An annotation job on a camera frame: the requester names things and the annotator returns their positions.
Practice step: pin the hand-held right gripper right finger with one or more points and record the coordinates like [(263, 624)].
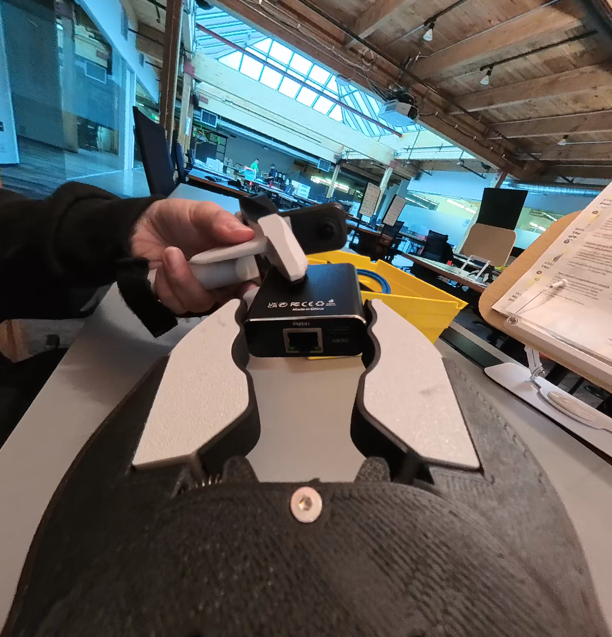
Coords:
[(415, 393)]

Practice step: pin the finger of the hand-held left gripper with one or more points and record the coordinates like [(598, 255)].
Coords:
[(286, 249)]

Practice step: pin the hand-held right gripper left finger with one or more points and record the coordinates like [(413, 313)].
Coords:
[(196, 393)]

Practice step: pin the black network adapter box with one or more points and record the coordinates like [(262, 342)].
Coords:
[(311, 288)]

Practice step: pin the yellow plastic bin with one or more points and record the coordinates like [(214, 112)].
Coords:
[(410, 308)]

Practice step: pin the person's left forearm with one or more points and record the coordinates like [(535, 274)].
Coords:
[(47, 249)]

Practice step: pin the grey desk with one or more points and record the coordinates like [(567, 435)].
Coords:
[(301, 413)]

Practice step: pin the person's left hand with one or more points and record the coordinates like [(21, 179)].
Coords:
[(176, 229)]

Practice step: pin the white stand base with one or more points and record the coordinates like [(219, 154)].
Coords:
[(515, 380)]

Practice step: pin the ceiling projector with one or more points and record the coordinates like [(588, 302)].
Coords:
[(398, 113)]

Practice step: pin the wooden chair back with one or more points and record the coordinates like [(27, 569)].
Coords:
[(490, 246)]

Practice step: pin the black office chair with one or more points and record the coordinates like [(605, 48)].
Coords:
[(154, 149)]

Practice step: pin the black standing panel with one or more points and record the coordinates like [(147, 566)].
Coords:
[(502, 211)]

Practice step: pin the wooden document stand board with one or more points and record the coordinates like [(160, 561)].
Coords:
[(529, 239)]

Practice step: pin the printed instruction sheet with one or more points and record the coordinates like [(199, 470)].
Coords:
[(584, 278)]

